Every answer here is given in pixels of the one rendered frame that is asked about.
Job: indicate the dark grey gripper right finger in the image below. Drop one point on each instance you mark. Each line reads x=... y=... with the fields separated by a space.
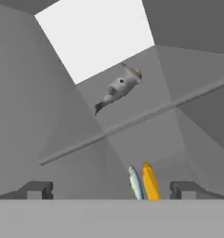
x=183 y=189

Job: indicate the small silver fish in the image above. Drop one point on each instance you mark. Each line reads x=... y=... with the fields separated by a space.
x=135 y=182

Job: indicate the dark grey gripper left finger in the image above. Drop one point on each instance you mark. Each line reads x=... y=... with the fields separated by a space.
x=39 y=189

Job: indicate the grey fridge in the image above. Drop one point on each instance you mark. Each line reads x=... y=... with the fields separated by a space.
x=20 y=93

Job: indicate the large grey fish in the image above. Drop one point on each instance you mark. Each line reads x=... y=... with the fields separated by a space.
x=121 y=86

